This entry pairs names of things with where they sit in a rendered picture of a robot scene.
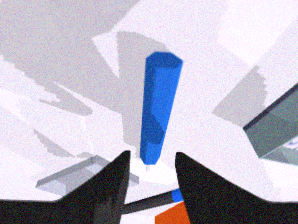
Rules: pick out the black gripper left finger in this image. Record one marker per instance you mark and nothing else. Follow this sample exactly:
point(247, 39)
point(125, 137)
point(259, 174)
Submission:
point(100, 200)

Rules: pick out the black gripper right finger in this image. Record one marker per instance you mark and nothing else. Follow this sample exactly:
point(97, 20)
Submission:
point(210, 198)

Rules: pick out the small keyboard with white keys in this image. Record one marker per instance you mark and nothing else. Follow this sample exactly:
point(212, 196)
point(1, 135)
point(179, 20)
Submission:
point(273, 134)

